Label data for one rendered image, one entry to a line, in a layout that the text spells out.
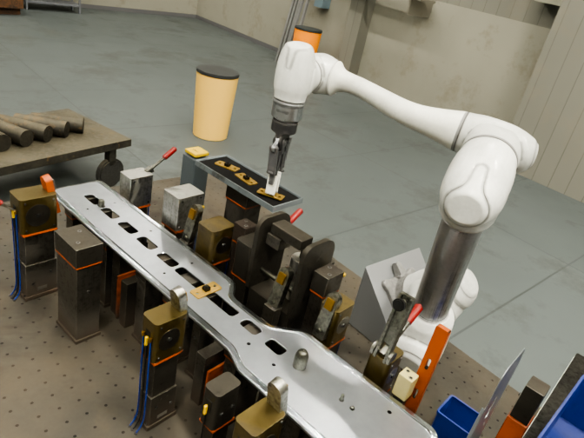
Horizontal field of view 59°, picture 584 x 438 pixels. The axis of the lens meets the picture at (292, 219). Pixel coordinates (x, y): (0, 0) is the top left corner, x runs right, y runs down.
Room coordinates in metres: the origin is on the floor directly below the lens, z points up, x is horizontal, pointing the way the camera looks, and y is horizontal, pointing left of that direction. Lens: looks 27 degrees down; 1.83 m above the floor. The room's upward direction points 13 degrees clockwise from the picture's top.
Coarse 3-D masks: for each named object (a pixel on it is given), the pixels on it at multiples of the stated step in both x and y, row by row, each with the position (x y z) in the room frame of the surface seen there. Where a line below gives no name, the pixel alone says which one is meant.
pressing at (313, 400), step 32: (64, 192) 1.46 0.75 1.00; (96, 192) 1.51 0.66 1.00; (96, 224) 1.31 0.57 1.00; (128, 256) 1.19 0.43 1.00; (192, 256) 1.25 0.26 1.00; (160, 288) 1.08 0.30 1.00; (192, 288) 1.11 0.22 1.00; (224, 288) 1.14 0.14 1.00; (224, 320) 1.01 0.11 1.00; (256, 320) 1.03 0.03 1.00; (256, 352) 0.92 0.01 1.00; (288, 352) 0.94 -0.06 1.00; (320, 352) 0.97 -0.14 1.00; (256, 384) 0.83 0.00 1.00; (288, 384) 0.84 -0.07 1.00; (320, 384) 0.86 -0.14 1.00; (352, 384) 0.89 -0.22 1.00; (288, 416) 0.76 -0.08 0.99; (320, 416) 0.77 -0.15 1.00; (352, 416) 0.79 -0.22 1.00; (384, 416) 0.81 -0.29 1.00; (416, 416) 0.83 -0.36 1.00
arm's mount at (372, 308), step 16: (400, 256) 1.64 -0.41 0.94; (416, 256) 1.70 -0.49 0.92; (368, 272) 1.50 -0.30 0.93; (384, 272) 1.55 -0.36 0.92; (368, 288) 1.48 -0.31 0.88; (368, 304) 1.47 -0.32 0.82; (384, 304) 1.45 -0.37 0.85; (352, 320) 1.50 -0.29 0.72; (368, 320) 1.45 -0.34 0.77; (384, 320) 1.41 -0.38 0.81; (368, 336) 1.44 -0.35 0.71
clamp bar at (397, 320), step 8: (400, 296) 0.96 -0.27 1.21; (408, 296) 0.96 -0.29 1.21; (400, 304) 0.93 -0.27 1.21; (408, 304) 0.95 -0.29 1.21; (392, 312) 0.96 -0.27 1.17; (400, 312) 0.96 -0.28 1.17; (408, 312) 0.95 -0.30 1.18; (392, 320) 0.96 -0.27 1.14; (400, 320) 0.95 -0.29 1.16; (384, 328) 0.95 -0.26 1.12; (392, 328) 0.95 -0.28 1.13; (400, 328) 0.94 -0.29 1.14; (384, 336) 0.95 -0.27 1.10; (392, 336) 0.95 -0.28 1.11; (392, 344) 0.93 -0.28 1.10; (376, 352) 0.94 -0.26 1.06; (384, 360) 0.93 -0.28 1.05
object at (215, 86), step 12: (204, 72) 4.86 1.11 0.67; (216, 72) 4.94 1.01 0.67; (228, 72) 5.05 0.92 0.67; (204, 84) 4.86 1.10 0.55; (216, 84) 4.85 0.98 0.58; (228, 84) 4.90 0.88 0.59; (204, 96) 4.86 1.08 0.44; (216, 96) 4.86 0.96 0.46; (228, 96) 4.92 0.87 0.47; (204, 108) 4.86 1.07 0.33; (216, 108) 4.87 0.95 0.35; (228, 108) 4.95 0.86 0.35; (204, 120) 4.86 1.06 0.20; (216, 120) 4.88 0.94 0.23; (228, 120) 4.99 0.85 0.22; (204, 132) 4.87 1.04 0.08; (216, 132) 4.89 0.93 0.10
